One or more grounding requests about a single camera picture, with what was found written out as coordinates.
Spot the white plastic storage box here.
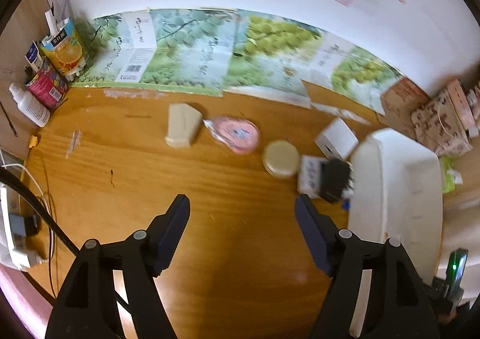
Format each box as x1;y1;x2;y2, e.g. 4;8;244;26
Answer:
348;129;443;285

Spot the black power adapter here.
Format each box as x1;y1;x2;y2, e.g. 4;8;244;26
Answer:
320;159;351;203

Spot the white dotted box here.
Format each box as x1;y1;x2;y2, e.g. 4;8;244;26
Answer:
297;155;328;199

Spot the round beige tin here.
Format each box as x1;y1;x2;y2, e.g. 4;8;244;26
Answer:
262;140;300;179

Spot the small white box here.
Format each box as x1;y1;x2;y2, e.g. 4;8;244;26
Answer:
314;117;359;160

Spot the beige wedge box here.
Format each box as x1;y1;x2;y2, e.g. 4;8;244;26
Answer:
165;103;203;148

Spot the pink round packet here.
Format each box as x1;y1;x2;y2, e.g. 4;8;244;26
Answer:
203;115;260;155

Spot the green tissue pack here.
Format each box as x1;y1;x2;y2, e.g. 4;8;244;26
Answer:
439;156;464;194

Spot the device with green light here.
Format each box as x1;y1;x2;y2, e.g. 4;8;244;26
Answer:
446;248;469;300

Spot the white power strip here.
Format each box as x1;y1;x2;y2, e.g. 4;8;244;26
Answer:
1;184;42;271

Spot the brown cardboard piece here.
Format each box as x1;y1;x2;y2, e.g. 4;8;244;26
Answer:
377;76;431;140

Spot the patterned tote bag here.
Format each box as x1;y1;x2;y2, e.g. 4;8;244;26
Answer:
411;90;473;158

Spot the white spray bottle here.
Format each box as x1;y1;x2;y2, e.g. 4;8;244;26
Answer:
9;83;50;128

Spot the red pen cup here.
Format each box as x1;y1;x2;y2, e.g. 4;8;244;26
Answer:
24;60;68;111

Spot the grape poster sheet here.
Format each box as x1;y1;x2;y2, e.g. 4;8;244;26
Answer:
73;9;401;113

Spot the pink case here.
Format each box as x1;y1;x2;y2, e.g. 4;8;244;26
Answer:
447;79;479;137

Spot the orange juice carton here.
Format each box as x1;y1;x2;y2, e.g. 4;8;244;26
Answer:
40;18;89;77

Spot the black plug and cable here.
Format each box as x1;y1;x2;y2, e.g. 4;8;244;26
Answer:
9;192;59;299

